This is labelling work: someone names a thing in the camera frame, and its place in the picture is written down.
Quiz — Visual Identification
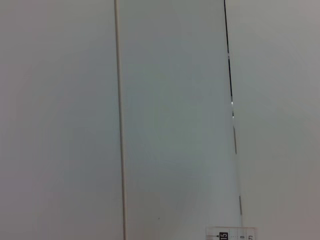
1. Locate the transparent plastic ruler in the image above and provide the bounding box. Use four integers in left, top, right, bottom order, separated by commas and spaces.
205, 226, 258, 240

